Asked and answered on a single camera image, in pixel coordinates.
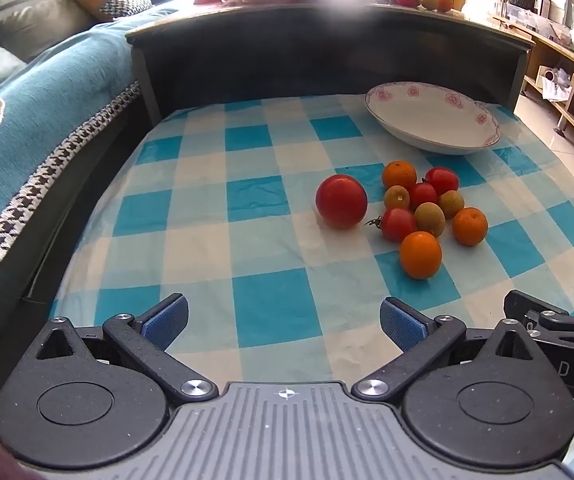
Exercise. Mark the large red tomato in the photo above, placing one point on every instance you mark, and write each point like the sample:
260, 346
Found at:
341, 201

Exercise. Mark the white plastic bag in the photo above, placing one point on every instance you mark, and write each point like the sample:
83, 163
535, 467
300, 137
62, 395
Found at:
552, 82

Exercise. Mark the small red tomato with stem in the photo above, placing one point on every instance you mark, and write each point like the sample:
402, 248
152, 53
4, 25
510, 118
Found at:
398, 224

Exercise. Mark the small picture frame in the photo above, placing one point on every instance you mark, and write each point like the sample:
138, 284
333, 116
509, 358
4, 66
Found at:
544, 5

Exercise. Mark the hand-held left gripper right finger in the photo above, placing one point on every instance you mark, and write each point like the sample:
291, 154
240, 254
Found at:
402, 325

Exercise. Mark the blue white checked tablecloth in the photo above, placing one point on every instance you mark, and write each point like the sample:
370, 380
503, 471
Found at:
247, 240

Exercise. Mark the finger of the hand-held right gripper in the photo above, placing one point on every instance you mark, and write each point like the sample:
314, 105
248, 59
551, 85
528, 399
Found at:
522, 305

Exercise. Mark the white floral bowl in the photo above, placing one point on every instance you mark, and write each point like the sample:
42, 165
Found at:
432, 110

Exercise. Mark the small brown-green fruit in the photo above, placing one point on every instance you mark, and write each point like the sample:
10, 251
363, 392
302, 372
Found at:
450, 204
429, 219
397, 197

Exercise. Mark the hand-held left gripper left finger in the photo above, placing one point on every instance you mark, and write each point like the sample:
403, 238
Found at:
164, 322

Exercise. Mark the dark coffee table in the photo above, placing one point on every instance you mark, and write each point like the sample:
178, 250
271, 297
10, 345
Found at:
327, 50

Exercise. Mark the grey sofa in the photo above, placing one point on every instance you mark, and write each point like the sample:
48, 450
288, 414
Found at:
32, 15

